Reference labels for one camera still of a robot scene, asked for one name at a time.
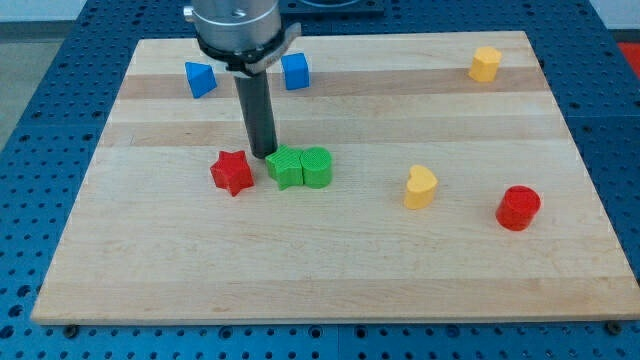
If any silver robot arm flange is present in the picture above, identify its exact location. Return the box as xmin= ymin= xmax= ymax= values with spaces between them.
xmin=183 ymin=0 xmax=302 ymax=77

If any green star block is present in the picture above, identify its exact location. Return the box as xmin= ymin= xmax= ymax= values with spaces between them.
xmin=265 ymin=145 xmax=304 ymax=190

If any red star block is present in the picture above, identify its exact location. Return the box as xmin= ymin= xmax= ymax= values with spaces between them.
xmin=210 ymin=150 xmax=254 ymax=197

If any green cylinder block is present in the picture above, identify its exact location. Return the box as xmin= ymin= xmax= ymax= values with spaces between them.
xmin=300 ymin=147 xmax=333 ymax=189

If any wooden board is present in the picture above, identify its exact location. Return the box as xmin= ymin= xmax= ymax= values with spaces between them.
xmin=31 ymin=31 xmax=639 ymax=326

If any yellow heart block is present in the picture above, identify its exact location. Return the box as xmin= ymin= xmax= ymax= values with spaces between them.
xmin=403 ymin=165 xmax=439 ymax=210

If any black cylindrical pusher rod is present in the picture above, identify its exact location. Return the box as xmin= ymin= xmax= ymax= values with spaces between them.
xmin=234 ymin=71 xmax=278 ymax=159

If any blue cube block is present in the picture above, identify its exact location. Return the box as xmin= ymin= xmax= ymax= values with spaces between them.
xmin=281 ymin=53 xmax=310 ymax=91

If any blue triangle block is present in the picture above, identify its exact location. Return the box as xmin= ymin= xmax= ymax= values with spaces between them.
xmin=185 ymin=62 xmax=218 ymax=99

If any yellow hexagon block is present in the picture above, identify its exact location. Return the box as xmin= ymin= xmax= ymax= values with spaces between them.
xmin=468 ymin=46 xmax=502 ymax=82

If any red cylinder block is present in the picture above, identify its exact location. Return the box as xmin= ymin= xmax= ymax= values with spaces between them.
xmin=495 ymin=185 xmax=542 ymax=231

